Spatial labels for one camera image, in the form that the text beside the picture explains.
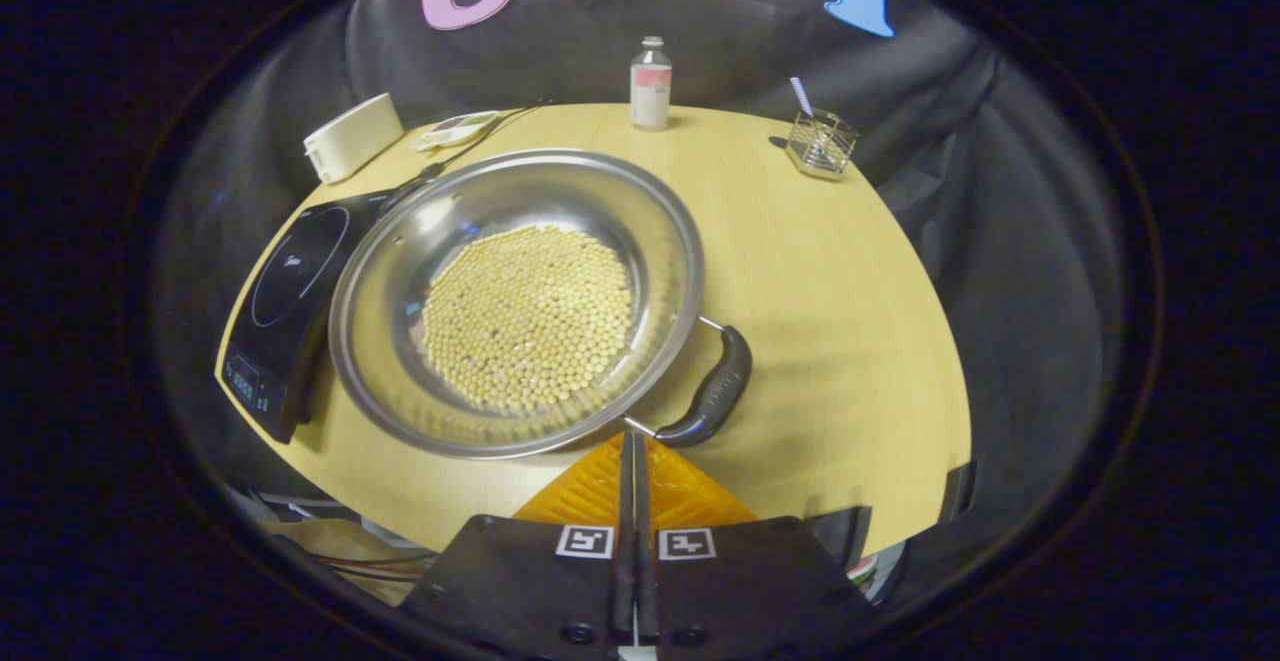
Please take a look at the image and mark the black power cable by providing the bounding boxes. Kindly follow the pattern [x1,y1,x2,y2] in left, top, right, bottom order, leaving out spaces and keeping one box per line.
[378,98,553,217]

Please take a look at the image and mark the pile of yellow soybeans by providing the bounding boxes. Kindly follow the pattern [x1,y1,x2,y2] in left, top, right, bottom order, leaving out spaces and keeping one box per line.
[418,224,638,417]

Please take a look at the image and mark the white toaster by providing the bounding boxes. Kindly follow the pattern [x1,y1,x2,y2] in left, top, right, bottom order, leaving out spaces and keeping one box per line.
[303,93,405,185]

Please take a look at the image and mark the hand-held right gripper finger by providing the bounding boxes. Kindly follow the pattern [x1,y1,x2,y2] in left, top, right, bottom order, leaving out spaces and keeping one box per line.
[400,431,639,661]
[634,431,881,661]

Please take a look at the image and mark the clear square holder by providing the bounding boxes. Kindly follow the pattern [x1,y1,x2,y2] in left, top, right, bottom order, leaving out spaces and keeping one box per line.
[785,108,861,182]

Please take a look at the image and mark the stainless steel pot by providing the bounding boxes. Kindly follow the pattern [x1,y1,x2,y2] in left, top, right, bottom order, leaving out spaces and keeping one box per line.
[328,148,753,460]

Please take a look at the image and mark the white divided bean dish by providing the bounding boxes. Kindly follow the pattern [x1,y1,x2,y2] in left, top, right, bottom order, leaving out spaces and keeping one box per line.
[410,110,501,153]

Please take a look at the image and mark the small pink label bottle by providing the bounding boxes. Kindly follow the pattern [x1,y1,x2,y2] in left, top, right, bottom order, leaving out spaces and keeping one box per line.
[629,36,673,132]

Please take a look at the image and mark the black induction cooktop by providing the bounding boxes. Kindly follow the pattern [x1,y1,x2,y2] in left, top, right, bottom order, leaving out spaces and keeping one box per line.
[215,189,396,445]

